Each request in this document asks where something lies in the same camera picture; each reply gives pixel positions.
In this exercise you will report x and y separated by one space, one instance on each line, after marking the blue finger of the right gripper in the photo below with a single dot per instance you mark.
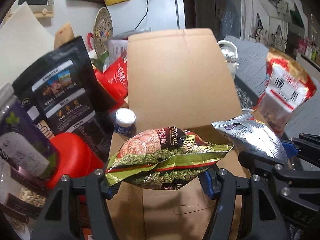
290 148

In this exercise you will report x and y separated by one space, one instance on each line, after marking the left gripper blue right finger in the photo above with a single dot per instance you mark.
210 184

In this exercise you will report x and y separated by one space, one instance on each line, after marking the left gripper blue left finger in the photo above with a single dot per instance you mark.
107 191

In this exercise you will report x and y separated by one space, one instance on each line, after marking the silver foil snack packet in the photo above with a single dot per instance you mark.
252 135

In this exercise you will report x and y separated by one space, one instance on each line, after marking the green red cereal snack packet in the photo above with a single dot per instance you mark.
163 159

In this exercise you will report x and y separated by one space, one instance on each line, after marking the red cylindrical container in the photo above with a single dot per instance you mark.
75 158

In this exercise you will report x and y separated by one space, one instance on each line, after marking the large red white snack bag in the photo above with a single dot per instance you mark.
288 85

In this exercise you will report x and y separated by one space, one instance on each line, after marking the small blue white bottle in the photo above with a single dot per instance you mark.
125 118

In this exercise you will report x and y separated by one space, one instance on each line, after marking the jar with dark green label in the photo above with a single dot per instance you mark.
22 141

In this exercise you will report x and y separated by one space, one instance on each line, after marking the light blue leaf cushion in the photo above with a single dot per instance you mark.
251 79

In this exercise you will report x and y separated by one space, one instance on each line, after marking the black stand-up pouch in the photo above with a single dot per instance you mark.
62 90

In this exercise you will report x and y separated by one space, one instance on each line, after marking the white thermos jug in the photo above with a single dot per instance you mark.
230 53

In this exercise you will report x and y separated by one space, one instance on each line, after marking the white foam board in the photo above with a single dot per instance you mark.
23 40

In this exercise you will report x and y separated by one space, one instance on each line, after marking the white refrigerator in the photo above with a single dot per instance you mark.
147 14

